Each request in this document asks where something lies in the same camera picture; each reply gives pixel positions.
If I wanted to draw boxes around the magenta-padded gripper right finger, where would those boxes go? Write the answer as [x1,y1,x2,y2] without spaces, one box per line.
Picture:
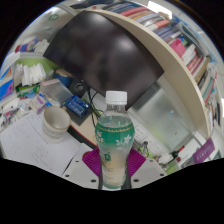
[125,148,168,190]

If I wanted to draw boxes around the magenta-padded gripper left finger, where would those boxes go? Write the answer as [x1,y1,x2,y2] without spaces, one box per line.
[61,147,102,190]

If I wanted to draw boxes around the green-labelled clear drink bottle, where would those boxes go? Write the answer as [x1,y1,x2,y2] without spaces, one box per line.
[94,90,136,190]

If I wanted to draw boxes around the white paper with writing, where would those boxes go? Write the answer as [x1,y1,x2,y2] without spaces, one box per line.
[0,111,81,176]

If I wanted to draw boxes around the purple hanging banner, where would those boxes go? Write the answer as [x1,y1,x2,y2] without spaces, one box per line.
[192,138,217,164]

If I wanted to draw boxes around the blue printed small box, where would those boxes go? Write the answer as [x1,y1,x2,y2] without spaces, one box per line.
[64,95,93,118]

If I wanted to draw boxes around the blue round tin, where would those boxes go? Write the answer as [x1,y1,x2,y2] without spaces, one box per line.
[54,69,74,88]

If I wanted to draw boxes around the white tissue stack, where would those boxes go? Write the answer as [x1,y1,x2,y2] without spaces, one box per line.
[20,63,47,87]

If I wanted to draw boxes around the blue and white tissue box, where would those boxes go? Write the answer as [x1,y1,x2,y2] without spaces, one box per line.
[0,66,16,101]

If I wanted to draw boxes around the black computer monitor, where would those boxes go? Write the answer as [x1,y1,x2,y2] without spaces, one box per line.
[43,10,165,111]

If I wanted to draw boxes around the black cable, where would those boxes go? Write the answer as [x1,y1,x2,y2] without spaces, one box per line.
[87,89,103,118]

